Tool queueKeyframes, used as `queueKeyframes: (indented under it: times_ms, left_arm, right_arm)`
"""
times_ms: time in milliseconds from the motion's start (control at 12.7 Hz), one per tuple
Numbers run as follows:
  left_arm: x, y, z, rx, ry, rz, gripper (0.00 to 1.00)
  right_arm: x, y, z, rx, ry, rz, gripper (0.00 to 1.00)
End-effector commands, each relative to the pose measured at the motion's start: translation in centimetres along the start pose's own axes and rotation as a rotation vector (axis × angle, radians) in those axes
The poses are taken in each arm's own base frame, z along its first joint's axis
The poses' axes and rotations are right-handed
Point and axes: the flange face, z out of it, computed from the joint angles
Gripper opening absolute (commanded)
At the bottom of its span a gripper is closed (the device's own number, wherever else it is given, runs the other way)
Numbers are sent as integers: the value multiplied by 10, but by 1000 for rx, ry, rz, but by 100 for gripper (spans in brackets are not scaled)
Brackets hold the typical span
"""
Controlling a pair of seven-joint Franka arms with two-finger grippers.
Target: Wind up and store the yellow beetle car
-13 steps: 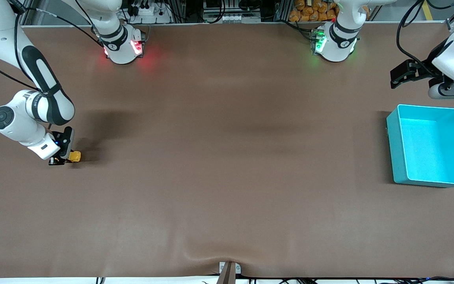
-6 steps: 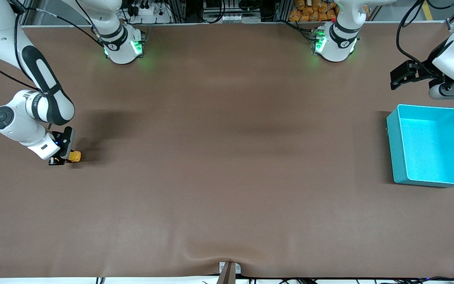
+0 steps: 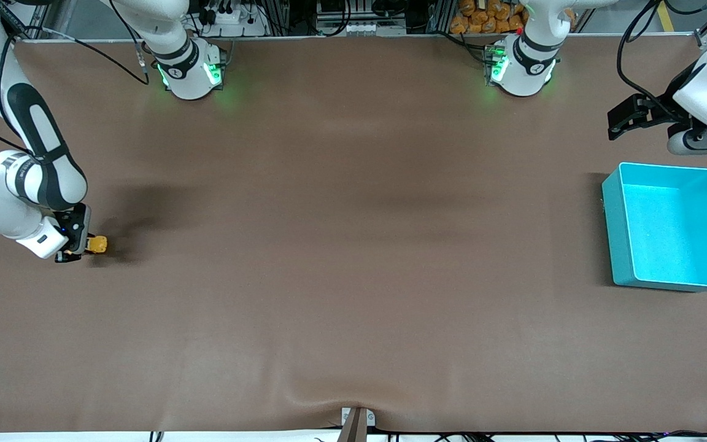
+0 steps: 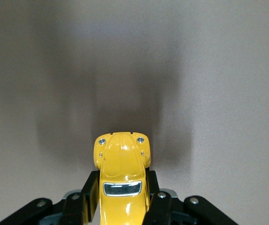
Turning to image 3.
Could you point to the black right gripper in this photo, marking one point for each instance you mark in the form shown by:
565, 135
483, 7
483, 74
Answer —
75, 224

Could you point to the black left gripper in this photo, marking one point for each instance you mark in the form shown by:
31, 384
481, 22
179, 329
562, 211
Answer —
662, 112

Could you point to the yellow beetle toy car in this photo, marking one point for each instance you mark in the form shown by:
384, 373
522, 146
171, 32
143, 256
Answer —
98, 245

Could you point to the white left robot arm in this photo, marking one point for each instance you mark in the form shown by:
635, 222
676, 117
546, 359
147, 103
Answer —
525, 73

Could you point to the teal plastic storage bin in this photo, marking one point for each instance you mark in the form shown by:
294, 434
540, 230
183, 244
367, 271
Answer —
666, 233

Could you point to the orange snack pile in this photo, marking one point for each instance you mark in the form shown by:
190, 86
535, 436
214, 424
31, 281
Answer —
488, 18

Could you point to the white power strip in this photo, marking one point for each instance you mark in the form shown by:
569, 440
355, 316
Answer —
234, 18

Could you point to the brown table mat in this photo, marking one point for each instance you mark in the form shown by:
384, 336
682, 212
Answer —
353, 184

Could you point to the white connector block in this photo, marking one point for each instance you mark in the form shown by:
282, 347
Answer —
359, 27

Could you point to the grey metal clamp bracket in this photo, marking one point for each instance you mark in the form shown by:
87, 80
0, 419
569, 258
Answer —
356, 423

